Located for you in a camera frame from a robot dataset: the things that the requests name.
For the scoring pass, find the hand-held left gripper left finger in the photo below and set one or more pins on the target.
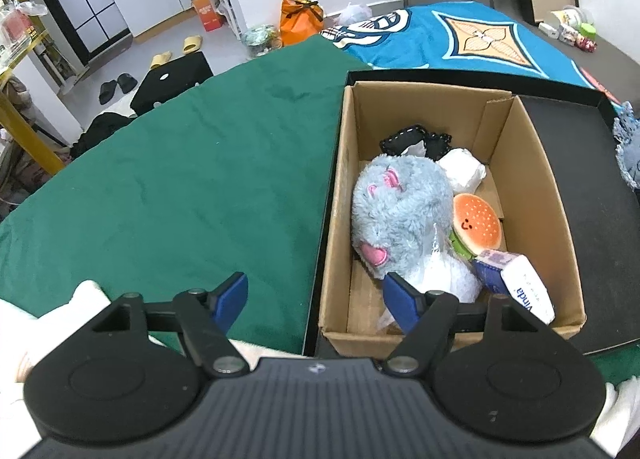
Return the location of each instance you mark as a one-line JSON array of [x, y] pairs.
[[230, 301]]

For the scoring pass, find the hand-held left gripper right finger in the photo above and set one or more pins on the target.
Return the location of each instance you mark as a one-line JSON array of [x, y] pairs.
[[402, 301]]

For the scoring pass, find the clear bag of white filling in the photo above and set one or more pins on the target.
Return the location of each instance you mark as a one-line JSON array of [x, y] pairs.
[[445, 274]]

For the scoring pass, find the grey paw plush toy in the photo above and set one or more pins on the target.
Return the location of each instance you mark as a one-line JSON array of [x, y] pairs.
[[405, 209]]

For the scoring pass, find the burger plush toy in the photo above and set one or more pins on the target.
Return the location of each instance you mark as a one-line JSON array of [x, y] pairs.
[[475, 224]]

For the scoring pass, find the blue tissue pack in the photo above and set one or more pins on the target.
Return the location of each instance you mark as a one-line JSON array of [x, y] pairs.
[[520, 284]]

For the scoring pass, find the white packet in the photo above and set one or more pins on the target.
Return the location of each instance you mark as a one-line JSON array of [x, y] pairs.
[[462, 171]]

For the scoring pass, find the black and white cloth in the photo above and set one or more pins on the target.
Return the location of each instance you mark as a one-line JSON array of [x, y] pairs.
[[400, 139]]

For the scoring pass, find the brown cardboard box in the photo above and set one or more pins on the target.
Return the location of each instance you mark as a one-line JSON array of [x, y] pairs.
[[535, 199]]

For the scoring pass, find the black shallow tray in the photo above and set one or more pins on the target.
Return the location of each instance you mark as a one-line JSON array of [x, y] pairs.
[[590, 179]]

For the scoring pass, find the grey lace cloth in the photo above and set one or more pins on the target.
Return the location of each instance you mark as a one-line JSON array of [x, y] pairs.
[[629, 149]]

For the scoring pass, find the green bed sheet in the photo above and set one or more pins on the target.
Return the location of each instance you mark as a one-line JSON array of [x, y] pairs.
[[200, 164]]

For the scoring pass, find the white fluffy blanket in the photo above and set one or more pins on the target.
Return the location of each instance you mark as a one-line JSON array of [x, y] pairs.
[[65, 319]]

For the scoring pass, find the black cloth pile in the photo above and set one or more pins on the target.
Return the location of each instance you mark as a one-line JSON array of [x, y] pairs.
[[102, 131]]

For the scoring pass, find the black case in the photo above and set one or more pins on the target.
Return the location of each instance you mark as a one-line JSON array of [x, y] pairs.
[[172, 81]]

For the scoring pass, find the black slipper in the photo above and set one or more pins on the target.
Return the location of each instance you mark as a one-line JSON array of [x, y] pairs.
[[107, 91], [126, 82]]

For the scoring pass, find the yellow slipper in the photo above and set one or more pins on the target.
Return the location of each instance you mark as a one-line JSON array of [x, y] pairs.
[[161, 60], [191, 44]]

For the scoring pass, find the blue printed blanket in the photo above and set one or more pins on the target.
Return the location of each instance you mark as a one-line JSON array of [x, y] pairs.
[[425, 39]]

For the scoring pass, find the yellow legged table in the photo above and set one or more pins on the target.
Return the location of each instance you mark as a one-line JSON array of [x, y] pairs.
[[30, 129]]

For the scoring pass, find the clear bag with green items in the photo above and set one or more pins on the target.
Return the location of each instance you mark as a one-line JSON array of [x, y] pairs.
[[260, 36]]

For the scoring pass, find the orange cardboard box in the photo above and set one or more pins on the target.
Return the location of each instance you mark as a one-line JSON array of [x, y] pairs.
[[207, 14]]

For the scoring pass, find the orange bag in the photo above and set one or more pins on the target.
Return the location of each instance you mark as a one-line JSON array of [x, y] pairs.
[[300, 21]]

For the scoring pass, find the white plastic bag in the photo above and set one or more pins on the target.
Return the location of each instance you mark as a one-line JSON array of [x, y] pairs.
[[355, 14]]

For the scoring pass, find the white charger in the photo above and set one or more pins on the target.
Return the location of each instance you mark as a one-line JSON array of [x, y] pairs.
[[547, 29]]

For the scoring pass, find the small red toy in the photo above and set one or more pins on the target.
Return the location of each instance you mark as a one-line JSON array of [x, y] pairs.
[[585, 44]]

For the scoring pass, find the grey bench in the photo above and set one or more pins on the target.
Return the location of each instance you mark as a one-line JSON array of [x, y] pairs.
[[612, 59]]

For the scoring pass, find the green cup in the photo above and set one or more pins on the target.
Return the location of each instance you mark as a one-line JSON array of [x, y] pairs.
[[587, 30]]

